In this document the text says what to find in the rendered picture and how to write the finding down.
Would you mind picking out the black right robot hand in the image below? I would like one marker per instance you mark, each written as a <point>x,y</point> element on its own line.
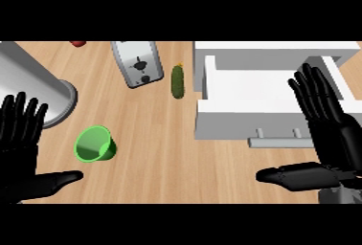
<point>335,140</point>

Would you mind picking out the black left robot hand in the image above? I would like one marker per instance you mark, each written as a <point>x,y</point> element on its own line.
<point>22,159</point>

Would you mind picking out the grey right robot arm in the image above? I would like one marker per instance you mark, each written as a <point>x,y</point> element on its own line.
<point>341,195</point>

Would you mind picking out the green cup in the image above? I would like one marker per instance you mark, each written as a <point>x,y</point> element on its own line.
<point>94,144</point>

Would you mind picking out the white drawer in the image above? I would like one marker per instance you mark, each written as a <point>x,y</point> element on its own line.
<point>255,102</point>

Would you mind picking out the large grey cylinder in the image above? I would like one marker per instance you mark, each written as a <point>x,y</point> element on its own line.
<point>29,86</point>

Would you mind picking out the white cabinet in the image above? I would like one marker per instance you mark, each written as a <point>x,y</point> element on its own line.
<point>274,55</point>

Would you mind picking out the green cucumber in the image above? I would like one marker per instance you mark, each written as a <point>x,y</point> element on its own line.
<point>178,82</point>

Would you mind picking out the red fruit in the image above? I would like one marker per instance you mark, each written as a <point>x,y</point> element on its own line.
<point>79,43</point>

